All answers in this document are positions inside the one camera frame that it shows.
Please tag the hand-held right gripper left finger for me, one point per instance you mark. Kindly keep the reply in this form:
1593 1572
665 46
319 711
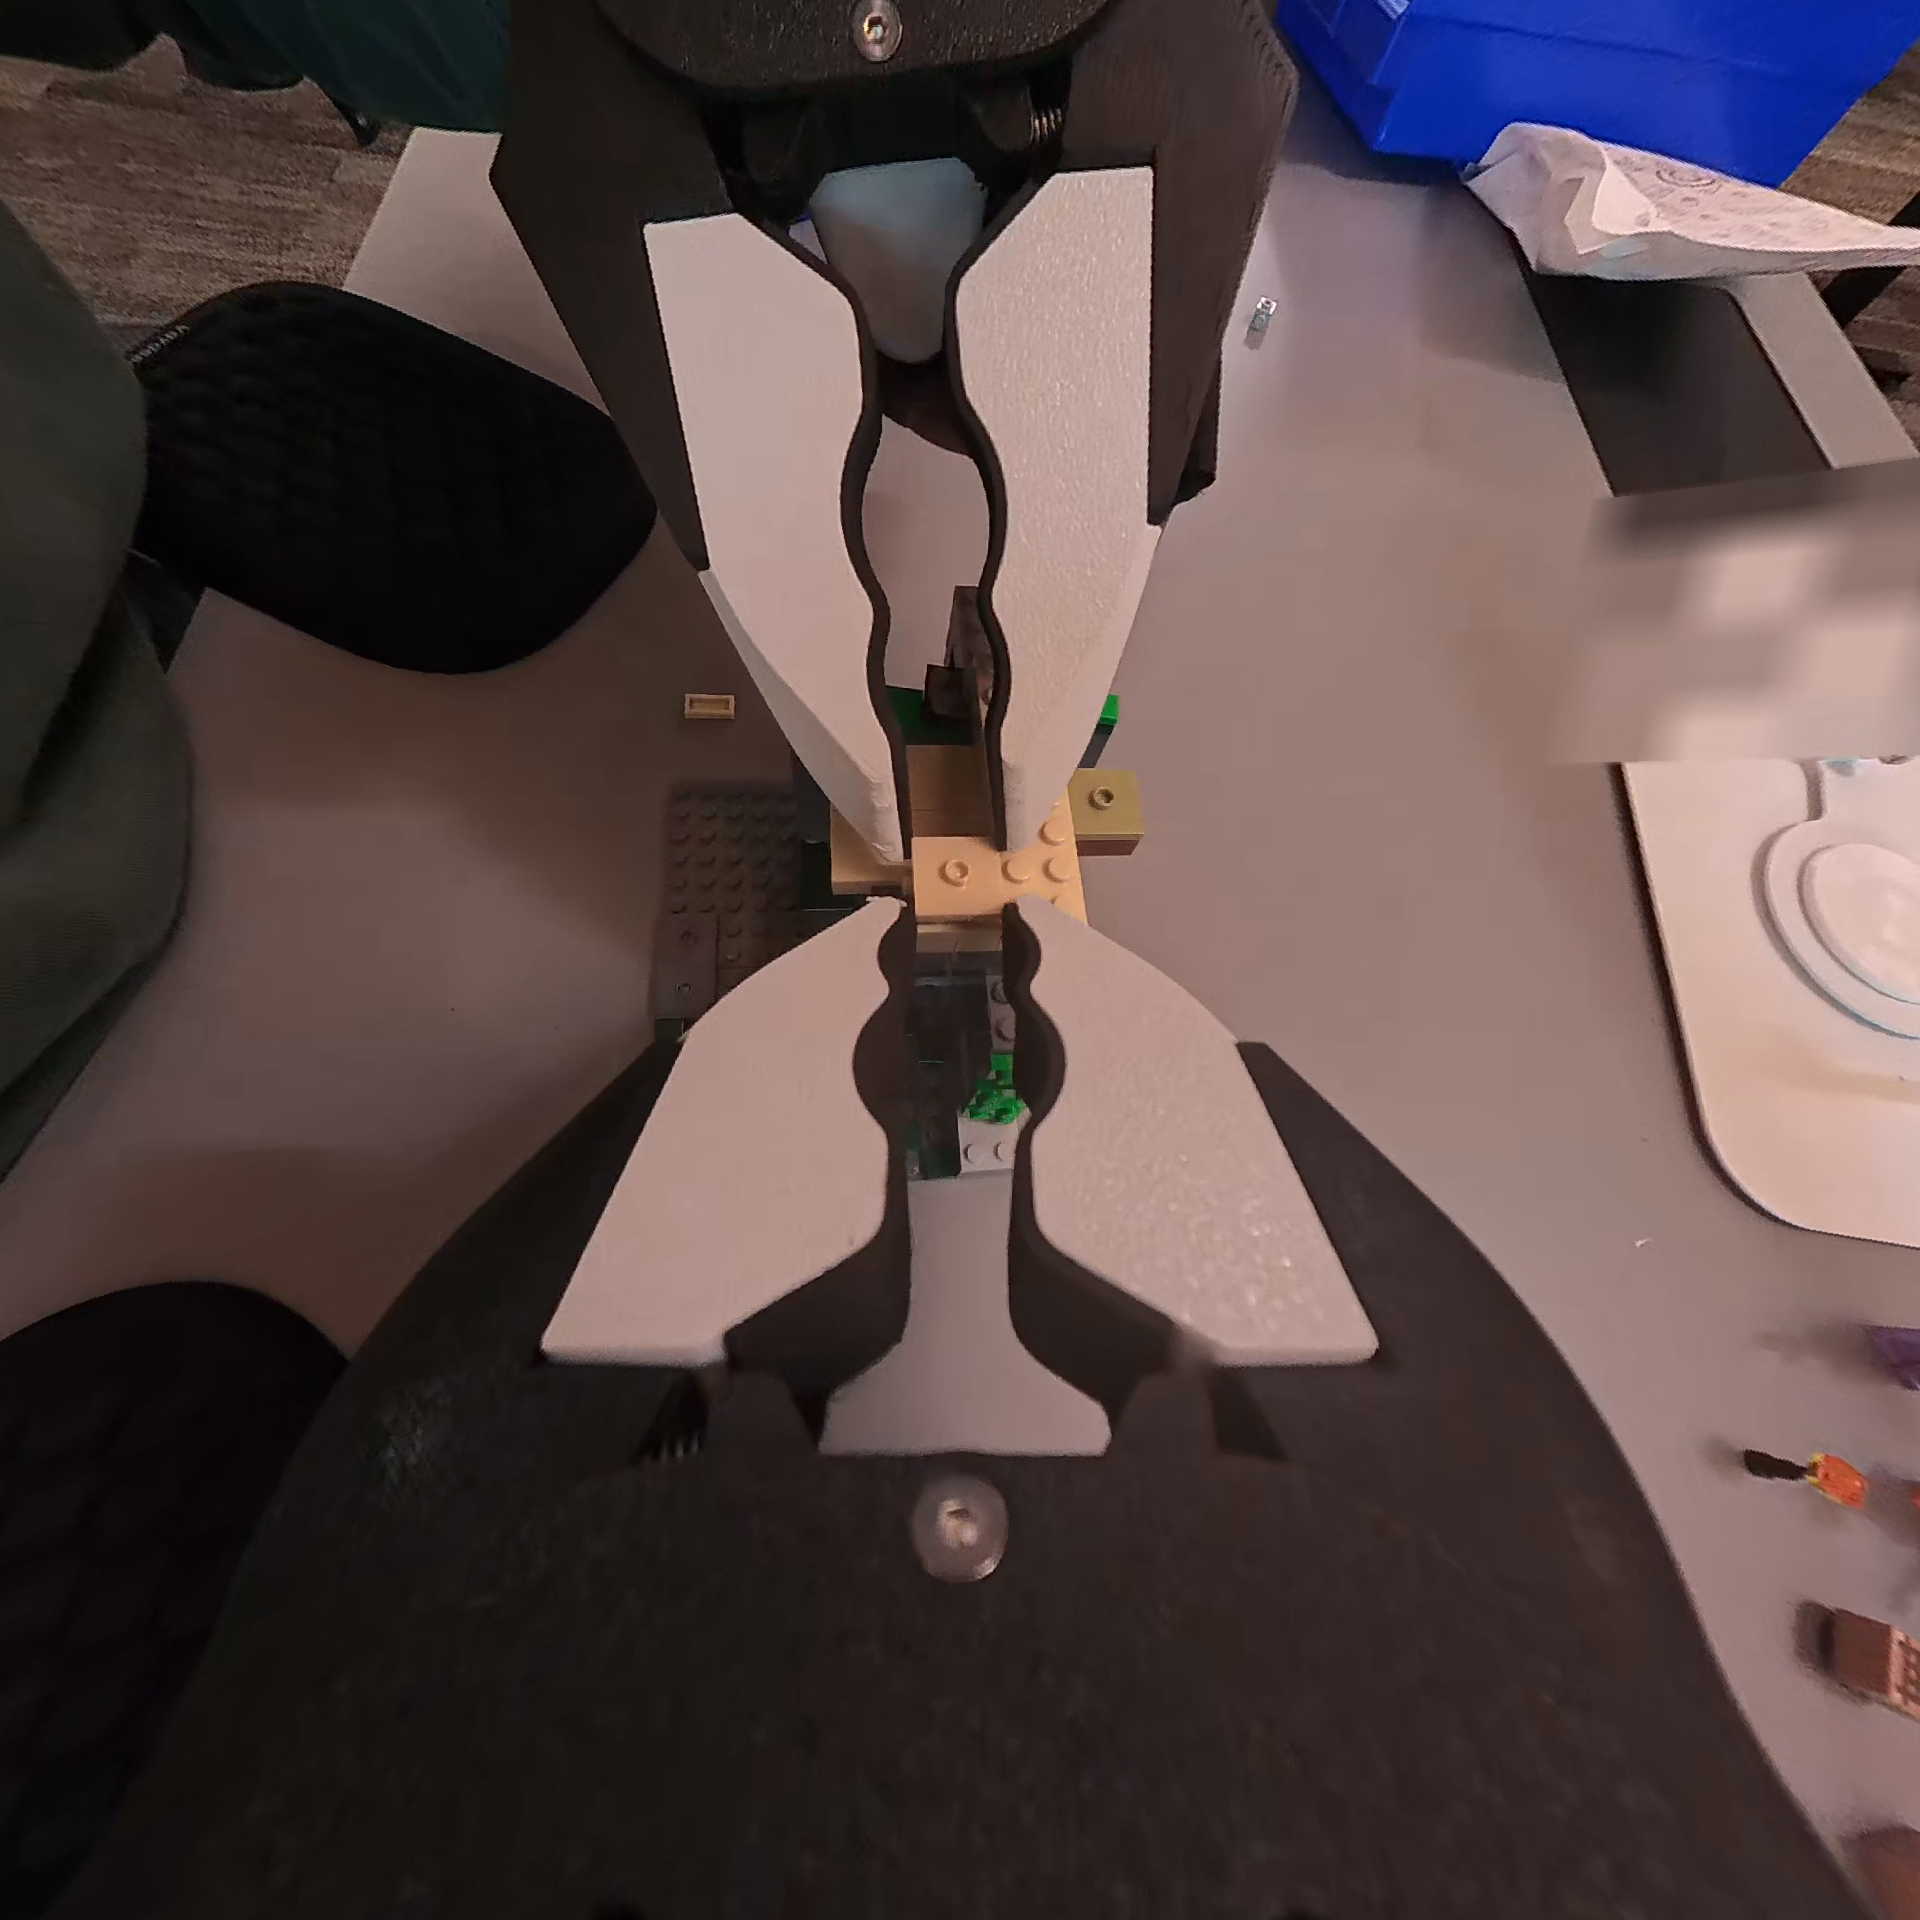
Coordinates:
735 1201

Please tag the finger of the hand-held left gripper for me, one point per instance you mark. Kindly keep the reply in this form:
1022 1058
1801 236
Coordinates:
1072 452
764 452

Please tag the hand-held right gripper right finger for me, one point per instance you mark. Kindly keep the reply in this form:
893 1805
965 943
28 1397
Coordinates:
1184 1201

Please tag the tan tile brick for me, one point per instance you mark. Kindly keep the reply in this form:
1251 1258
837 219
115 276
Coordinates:
710 707

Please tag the grey tan toy brick build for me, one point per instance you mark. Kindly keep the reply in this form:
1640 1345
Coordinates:
961 869

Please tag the grey desk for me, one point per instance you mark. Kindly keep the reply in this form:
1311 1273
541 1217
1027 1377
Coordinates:
1425 901

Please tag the white desk lamp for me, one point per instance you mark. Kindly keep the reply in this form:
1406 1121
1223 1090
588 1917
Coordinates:
1799 975

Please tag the long blue plastic bin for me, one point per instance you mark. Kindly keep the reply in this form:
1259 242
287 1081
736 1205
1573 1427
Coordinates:
1575 76

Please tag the toy torch piece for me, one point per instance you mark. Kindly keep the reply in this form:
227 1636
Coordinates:
1809 1477

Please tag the teal purple toy figure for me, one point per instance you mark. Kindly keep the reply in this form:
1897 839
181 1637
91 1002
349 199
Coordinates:
1892 1349

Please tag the person's green sweater torso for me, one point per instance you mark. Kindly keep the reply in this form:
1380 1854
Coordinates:
77 750

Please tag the brown toy brick piece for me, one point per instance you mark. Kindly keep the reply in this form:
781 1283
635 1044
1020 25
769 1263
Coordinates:
1861 1665

